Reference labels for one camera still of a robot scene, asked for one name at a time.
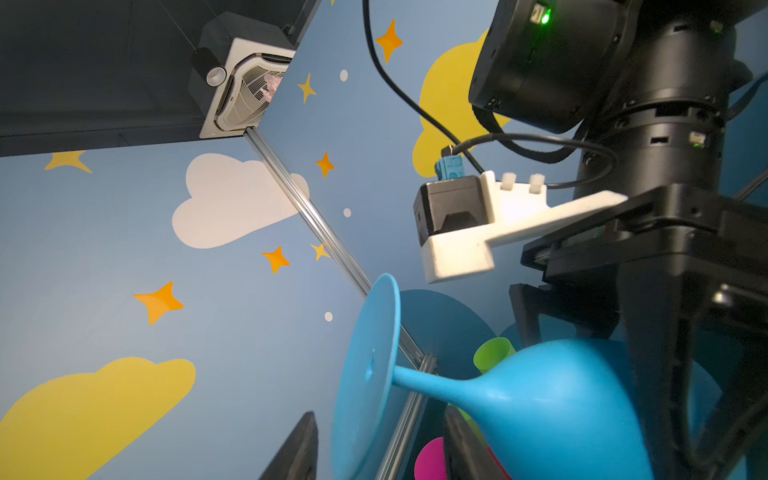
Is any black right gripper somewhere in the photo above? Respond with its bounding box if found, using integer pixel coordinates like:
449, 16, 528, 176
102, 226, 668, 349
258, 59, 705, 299
509, 184, 767, 479

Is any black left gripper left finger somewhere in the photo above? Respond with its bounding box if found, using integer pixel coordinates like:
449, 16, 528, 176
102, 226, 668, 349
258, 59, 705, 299
260, 411, 319, 480

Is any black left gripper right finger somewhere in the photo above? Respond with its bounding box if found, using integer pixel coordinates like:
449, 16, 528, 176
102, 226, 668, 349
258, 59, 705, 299
443, 405, 506, 480

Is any magenta plastic wine glass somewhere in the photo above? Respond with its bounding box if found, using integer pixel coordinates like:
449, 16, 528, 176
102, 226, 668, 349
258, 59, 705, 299
413, 437, 447, 480

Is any blue wine glass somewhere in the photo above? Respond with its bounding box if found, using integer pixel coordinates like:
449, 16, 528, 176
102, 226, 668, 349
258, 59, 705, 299
331, 274, 652, 479

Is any green wine glass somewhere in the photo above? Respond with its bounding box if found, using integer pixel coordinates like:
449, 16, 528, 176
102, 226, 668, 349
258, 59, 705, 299
473, 337, 516, 375

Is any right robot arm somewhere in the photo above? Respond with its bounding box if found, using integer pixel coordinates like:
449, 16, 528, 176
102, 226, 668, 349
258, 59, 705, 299
469, 1, 767, 479

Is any white ceiling air conditioner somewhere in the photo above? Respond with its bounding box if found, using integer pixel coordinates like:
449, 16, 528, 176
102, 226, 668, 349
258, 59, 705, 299
188, 11, 295, 139

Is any black ceiling spotlight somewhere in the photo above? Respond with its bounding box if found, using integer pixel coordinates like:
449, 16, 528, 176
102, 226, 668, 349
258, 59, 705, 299
190, 47, 228, 88

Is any aluminium frame back rail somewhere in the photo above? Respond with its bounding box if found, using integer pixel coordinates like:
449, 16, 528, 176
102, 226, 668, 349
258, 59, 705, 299
374, 353, 438, 480

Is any aluminium frame right post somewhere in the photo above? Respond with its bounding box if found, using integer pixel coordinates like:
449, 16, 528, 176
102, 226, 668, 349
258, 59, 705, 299
242, 125, 427, 370

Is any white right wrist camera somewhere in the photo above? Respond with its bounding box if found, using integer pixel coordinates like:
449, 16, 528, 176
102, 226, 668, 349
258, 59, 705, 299
414, 171, 628, 284

